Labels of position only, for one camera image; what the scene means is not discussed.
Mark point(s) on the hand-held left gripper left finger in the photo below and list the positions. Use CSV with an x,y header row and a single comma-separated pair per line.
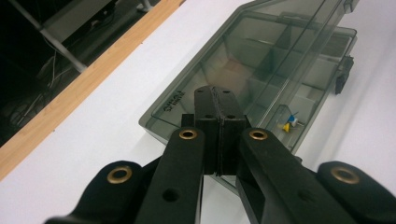
x,y
207,105

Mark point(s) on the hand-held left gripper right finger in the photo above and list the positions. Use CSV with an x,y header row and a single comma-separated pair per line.
x,y
229,105

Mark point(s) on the yellow push pin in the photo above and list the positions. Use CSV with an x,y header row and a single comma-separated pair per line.
x,y
286,127

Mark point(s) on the grey transparent compartment box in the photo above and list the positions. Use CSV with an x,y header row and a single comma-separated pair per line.
x,y
249,46

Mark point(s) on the blue push pin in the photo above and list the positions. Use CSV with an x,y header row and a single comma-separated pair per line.
x,y
291,118

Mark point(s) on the white push pin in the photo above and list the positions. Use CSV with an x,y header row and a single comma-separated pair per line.
x,y
296,122

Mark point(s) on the white table sheet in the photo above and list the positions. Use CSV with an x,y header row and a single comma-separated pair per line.
x,y
93,130

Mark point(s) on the wooden table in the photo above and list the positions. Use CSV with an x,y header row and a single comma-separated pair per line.
x,y
77,90

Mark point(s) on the white metal stand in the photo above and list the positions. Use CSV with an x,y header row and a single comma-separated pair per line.
x,y
62,51

